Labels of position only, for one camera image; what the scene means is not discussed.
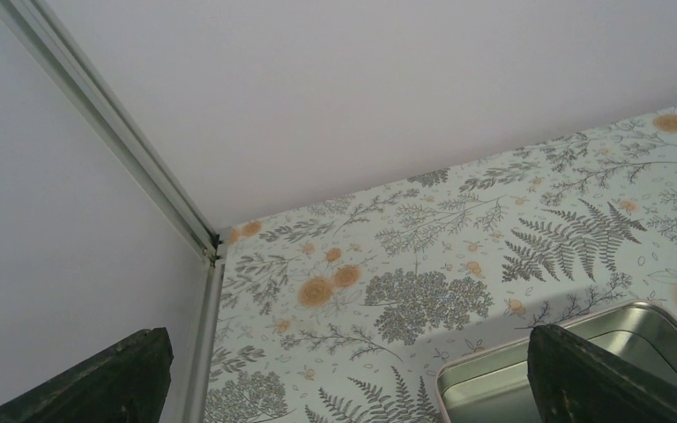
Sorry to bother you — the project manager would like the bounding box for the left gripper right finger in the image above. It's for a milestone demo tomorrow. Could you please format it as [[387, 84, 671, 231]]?
[[527, 324, 677, 422]]

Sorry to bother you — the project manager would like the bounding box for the floral table mat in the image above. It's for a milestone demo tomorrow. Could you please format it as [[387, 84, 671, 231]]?
[[201, 106, 677, 422]]

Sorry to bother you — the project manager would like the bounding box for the aluminium corner frame post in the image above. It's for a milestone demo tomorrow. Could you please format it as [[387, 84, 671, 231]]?
[[0, 1, 221, 422]]

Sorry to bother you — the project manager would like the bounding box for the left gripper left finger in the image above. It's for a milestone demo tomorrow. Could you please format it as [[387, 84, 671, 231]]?
[[0, 327, 174, 422]]

